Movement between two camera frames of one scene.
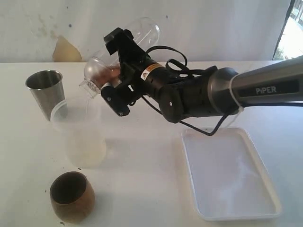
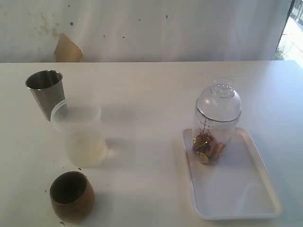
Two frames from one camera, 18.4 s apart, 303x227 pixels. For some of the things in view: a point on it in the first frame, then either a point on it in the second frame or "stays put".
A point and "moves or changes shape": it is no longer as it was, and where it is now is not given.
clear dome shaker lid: [97, 73] moves or changes shape
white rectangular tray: [229, 178] stays put
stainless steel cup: [47, 87] stays put
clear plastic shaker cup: [146, 32] → [210, 138]
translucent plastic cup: [82, 122] stays put
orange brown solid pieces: [109, 75] → [207, 148]
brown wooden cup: [72, 196] stays put
